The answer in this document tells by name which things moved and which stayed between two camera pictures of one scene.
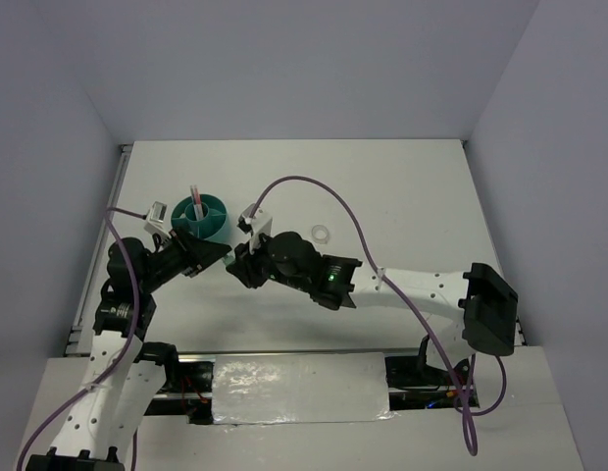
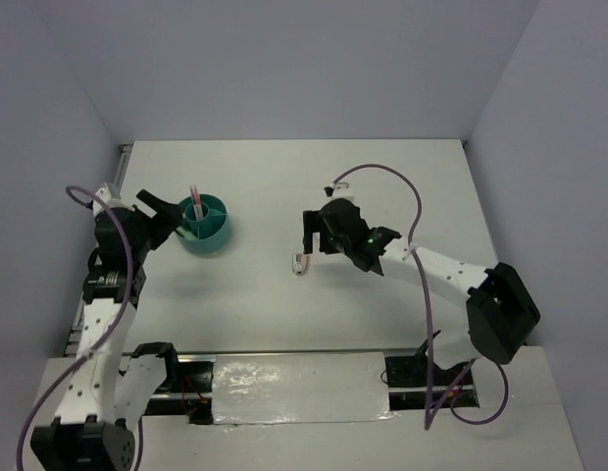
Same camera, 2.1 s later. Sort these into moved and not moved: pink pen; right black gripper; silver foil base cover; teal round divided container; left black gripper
Moved: left black gripper; right black gripper
Not moved: silver foil base cover; pink pen; teal round divided container
